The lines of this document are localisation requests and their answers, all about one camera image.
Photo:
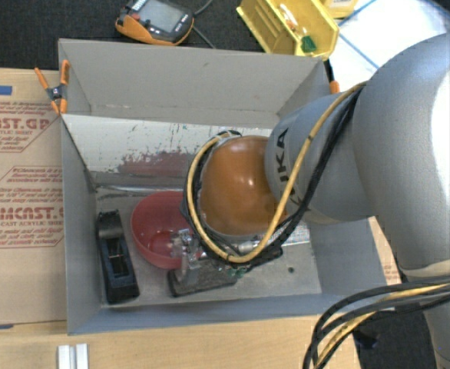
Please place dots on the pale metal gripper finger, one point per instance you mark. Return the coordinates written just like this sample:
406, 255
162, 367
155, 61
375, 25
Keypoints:
182, 240
191, 269

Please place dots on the dark grey flat block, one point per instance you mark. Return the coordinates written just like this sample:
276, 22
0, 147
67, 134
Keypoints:
213, 281

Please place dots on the red plastic bowl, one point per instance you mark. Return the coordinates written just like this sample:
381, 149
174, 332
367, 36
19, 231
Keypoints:
152, 221

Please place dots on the black tape dispenser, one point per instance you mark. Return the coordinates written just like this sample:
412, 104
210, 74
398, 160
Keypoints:
117, 260

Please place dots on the grey metal bin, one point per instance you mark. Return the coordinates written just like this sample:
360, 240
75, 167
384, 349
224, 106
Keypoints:
163, 90

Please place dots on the brown cardboard board, red print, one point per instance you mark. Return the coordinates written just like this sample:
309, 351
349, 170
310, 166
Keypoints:
25, 275

